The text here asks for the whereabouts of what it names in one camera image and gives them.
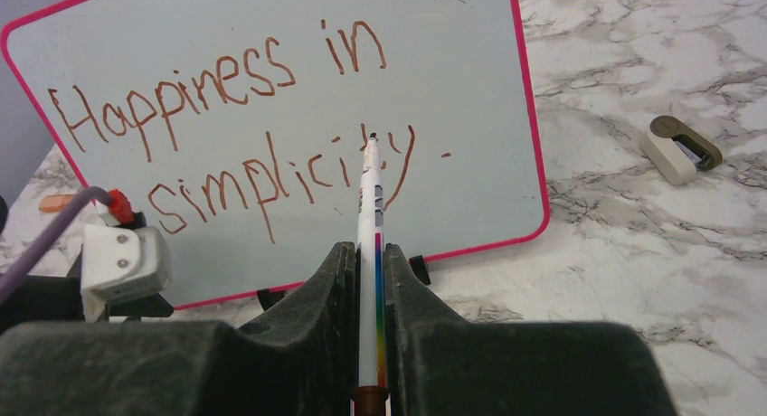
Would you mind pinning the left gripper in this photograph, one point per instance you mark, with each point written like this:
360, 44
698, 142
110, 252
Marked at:
43, 298

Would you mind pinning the orange marker cap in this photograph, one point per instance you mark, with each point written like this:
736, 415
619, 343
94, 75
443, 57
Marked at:
54, 203

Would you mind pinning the pink framed whiteboard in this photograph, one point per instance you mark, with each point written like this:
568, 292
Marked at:
237, 127

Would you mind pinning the small white eraser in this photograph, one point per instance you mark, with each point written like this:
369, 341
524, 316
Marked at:
677, 151

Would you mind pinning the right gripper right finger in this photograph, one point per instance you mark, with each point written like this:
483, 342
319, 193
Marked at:
443, 364

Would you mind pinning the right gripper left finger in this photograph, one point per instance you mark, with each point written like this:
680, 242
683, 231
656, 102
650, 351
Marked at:
294, 359

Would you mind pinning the white whiteboard marker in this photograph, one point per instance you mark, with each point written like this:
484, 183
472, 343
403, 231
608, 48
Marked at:
370, 393

